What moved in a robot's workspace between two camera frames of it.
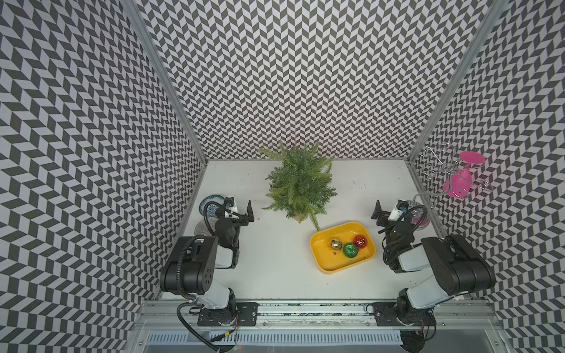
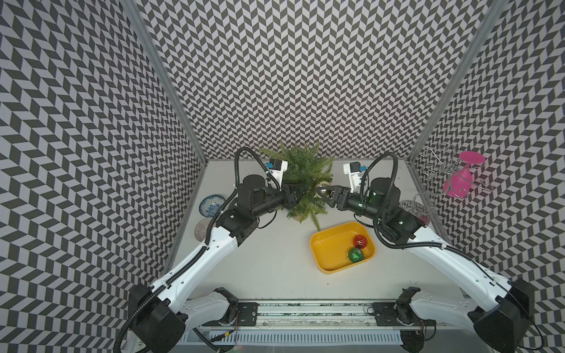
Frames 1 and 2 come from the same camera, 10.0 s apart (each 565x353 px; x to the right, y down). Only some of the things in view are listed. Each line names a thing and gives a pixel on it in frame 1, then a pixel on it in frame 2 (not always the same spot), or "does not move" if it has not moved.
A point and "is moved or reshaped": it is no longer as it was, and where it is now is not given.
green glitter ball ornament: x=350 y=250 is moved or reshaped
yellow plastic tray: x=329 y=260 does not move
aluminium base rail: x=315 y=323 does not move
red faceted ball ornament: x=360 y=240 does not move
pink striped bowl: x=201 y=228 does not move
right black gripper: x=377 y=212 to x=340 y=196
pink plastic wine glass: x=458 y=184 does not move
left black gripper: x=243 y=218 to x=289 y=196
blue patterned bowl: x=211 y=208 does not move
